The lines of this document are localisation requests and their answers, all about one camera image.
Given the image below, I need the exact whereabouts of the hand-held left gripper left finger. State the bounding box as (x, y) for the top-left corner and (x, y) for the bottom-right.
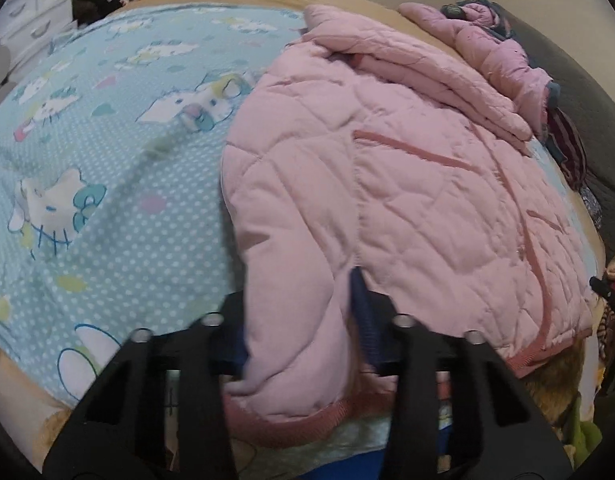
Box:
(42, 292), (248, 480)

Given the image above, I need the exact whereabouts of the pile of pink clothes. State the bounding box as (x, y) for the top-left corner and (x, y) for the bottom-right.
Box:
(398, 1), (553, 133)

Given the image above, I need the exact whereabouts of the dark floral cloth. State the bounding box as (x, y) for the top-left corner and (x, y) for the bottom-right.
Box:
(580, 187), (603, 231)

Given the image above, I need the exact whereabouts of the dark striped cloth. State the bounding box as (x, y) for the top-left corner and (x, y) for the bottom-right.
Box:
(545, 107), (588, 188)

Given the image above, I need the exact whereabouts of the blue cartoon printed blanket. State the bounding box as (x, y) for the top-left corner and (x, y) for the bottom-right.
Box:
(0, 4), (605, 480)

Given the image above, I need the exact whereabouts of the pink quilted jacket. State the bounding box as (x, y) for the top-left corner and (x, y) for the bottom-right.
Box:
(220, 4), (595, 448)

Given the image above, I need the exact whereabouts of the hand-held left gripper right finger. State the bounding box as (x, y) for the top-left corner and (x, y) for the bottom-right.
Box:
(350, 266), (573, 480)

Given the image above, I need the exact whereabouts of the grey quilted headboard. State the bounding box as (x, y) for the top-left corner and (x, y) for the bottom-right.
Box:
(507, 15), (615, 256)

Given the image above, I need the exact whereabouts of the white drawer chest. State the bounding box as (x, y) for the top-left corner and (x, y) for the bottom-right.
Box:
(0, 0), (73, 56)

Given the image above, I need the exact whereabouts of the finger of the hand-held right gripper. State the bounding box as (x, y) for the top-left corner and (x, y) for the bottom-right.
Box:
(590, 276), (615, 313)

